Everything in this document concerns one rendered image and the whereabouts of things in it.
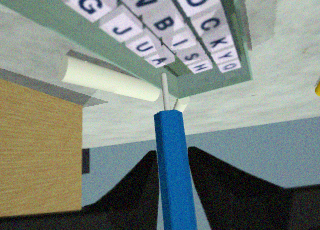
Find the blue stylus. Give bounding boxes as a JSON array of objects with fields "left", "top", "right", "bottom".
[{"left": 154, "top": 72, "right": 198, "bottom": 230}]

